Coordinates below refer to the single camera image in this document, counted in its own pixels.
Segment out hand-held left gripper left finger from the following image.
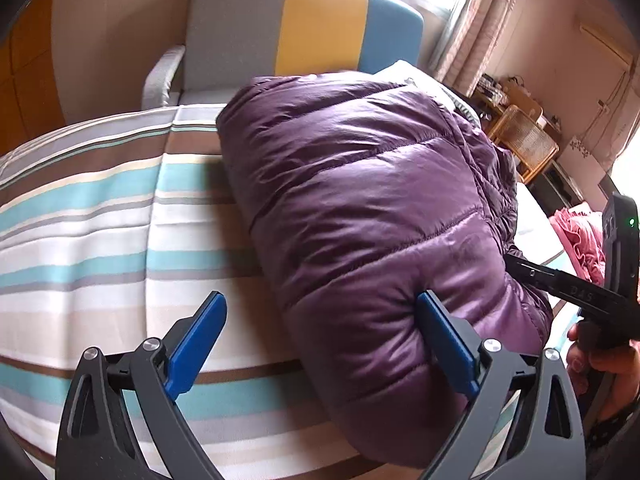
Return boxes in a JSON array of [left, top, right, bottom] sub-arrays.
[[56, 290, 228, 480]]

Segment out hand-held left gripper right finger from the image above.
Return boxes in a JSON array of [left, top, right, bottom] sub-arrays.
[[416, 290, 587, 480]]

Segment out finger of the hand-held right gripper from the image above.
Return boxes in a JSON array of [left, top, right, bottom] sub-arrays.
[[504, 254, 613, 317]]

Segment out purple puffer jacket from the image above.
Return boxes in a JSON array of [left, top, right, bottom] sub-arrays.
[[216, 72, 555, 468]]

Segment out person's right hand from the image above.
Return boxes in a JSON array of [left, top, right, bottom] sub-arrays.
[[566, 322, 640, 423]]

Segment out pink ruffled cloth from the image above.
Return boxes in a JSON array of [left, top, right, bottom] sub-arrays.
[[549, 205, 610, 287]]

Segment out striped bed cover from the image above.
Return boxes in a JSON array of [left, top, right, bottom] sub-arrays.
[[0, 104, 523, 480]]

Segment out wicker chair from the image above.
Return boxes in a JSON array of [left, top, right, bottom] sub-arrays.
[[486, 105, 560, 184]]

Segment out person's dark patterned clothing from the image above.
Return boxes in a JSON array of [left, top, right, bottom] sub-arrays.
[[582, 407, 633, 468]]

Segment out cardboard box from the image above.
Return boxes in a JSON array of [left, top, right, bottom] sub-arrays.
[[499, 76, 544, 117]]

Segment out white pillow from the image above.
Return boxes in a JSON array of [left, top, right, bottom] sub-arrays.
[[372, 60, 482, 128]]

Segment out pink patterned curtain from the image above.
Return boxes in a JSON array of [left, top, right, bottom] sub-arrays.
[[434, 0, 532, 97]]

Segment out orange wooden wardrobe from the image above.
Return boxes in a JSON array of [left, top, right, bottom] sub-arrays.
[[0, 0, 67, 157]]

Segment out grey yellow blue sofa chair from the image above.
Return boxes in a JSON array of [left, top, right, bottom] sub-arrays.
[[141, 0, 425, 110]]

